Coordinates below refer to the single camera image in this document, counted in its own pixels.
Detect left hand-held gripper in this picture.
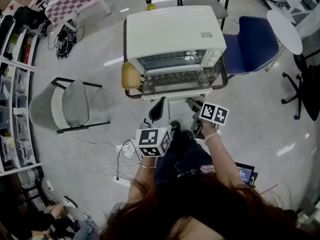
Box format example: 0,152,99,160
135,96,174,158

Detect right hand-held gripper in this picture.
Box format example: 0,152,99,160
186,97,230,140

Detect glass oven door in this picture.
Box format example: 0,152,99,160
139,68,215,102

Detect white oven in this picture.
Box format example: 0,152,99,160
123,5,227,76

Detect person's right forearm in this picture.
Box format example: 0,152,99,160
201,120,246,187

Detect pink wrist band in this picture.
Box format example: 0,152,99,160
203,132,222,145

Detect yellow plastic tray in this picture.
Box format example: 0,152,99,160
121,61,142,90

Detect person's legs in dark jeans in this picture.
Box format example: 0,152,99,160
153,131,216,185

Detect white charger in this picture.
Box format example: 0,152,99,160
123,143,135,160

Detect white power strip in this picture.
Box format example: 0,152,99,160
112,175,131,188

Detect blue chair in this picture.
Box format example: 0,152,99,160
221,15,280,79

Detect black tablet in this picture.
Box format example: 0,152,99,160
234,161,258,185

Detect grey upholstered chair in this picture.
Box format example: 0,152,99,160
174,0,230,32
28,76,111,135

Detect white round side table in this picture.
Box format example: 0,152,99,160
266,9,304,72

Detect black office chair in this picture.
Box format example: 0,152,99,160
281,51,320,122
12,5,51,37

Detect grey roll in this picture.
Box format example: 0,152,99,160
17,167,45,187

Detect white shelf unit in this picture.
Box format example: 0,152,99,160
0,16,43,177

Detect tangled white cable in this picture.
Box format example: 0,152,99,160
67,131,141,182

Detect red cable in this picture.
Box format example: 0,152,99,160
259,183,280,195

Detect pile of black cables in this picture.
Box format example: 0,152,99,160
47,18,86,60

